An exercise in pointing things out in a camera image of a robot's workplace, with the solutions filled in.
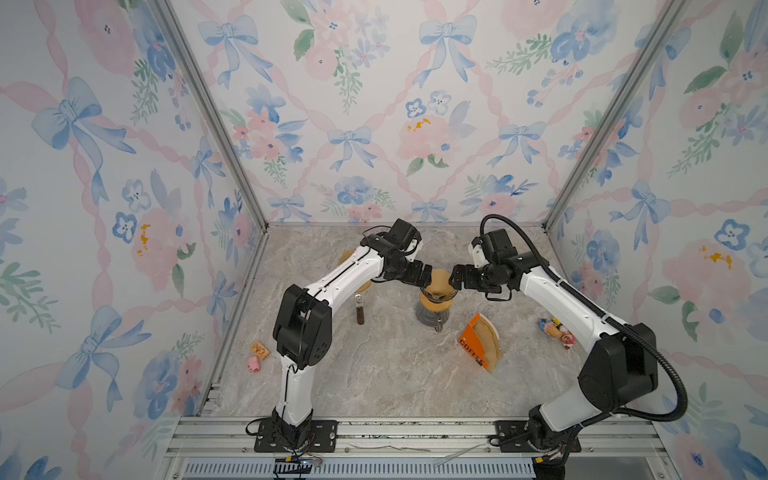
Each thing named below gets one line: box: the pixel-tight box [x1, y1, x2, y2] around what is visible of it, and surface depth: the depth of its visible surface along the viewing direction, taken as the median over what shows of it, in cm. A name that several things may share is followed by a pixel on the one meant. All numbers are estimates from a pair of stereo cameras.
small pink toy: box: [247, 356, 261, 373], surface depth 85 cm
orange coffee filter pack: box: [458, 312, 501, 373], surface depth 86 cm
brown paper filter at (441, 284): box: [426, 269, 456, 296], surface depth 87 cm
